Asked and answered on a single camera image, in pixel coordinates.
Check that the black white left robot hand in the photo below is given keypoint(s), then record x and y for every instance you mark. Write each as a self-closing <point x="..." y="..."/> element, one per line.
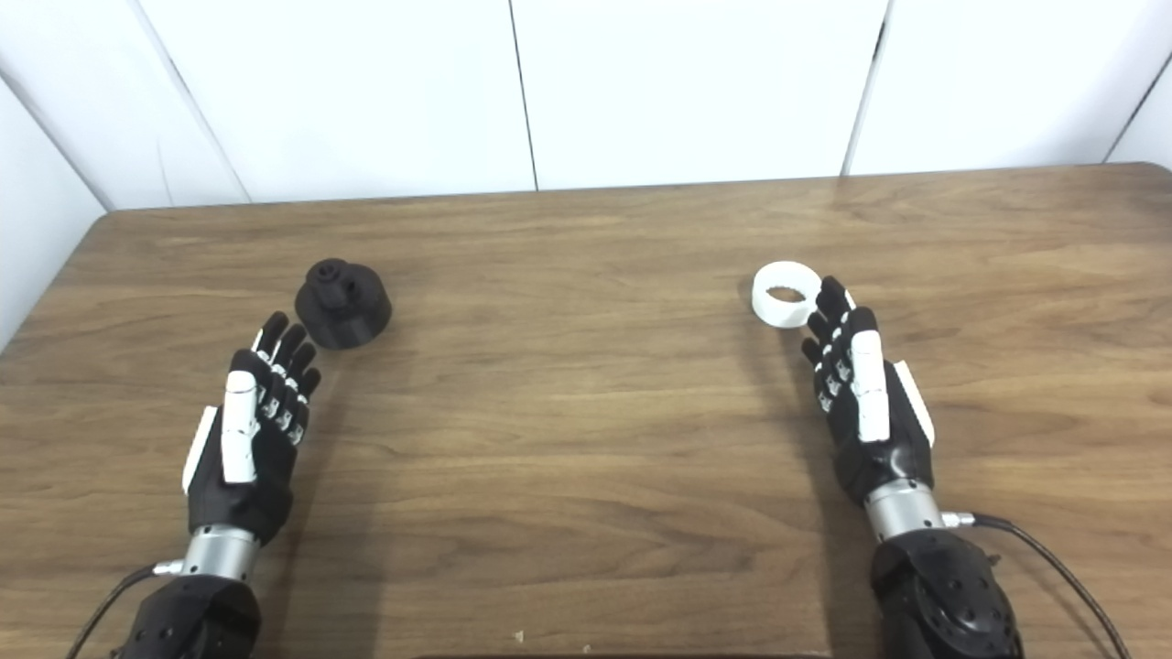
<point x="243" y="494"/>

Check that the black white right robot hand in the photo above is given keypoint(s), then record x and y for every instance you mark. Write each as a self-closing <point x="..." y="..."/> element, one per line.
<point x="893" y="453"/>

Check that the round black part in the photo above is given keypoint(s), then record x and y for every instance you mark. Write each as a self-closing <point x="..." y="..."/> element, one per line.
<point x="352" y="316"/>

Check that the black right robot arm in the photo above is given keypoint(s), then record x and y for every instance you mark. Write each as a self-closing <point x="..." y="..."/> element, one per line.
<point x="943" y="595"/>

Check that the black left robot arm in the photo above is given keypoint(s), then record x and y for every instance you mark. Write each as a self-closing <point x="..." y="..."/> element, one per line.
<point x="197" y="613"/>

